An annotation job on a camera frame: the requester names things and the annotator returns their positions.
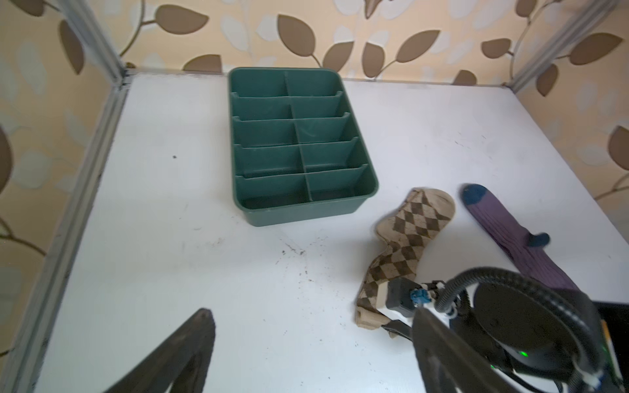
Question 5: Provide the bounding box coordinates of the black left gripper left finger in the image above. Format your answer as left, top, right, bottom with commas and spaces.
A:
108, 309, 216, 392

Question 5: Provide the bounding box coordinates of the brown argyle sock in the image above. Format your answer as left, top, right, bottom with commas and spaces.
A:
355, 188, 455, 330

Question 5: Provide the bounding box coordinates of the purple sock orange cuff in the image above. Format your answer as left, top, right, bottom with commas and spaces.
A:
460, 183, 578, 291

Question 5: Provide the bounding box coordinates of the green divided organizer tray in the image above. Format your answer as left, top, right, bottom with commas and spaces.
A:
228, 67, 378, 227

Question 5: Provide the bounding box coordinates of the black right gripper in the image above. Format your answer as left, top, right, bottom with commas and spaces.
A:
450, 289, 518, 378

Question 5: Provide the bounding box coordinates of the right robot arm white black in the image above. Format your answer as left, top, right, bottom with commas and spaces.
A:
433, 267, 628, 392

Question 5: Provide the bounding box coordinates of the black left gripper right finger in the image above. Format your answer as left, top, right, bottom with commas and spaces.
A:
412, 308, 516, 392

